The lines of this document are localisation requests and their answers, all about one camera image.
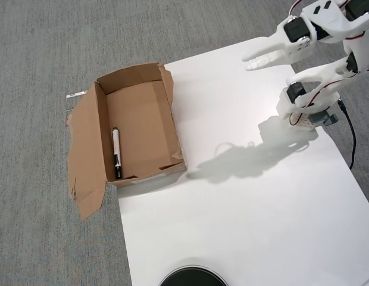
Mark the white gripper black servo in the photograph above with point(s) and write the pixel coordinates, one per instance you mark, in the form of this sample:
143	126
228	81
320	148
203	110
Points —
282	47

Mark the white marker pen black cap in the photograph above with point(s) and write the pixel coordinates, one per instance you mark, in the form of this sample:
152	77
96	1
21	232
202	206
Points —
116	146

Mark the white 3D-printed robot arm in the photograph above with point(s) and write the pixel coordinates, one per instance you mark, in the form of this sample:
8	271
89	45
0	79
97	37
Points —
360	49

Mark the open brown cardboard box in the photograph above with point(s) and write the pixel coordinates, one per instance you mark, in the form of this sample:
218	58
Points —
143	119

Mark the grey table clamp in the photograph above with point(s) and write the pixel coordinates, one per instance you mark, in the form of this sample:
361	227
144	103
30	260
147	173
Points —
322	118

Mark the white paper strip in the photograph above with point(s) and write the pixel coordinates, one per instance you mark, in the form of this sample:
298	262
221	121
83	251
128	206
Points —
76	95

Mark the black round disc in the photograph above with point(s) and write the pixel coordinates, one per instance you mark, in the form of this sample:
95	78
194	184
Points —
192	277

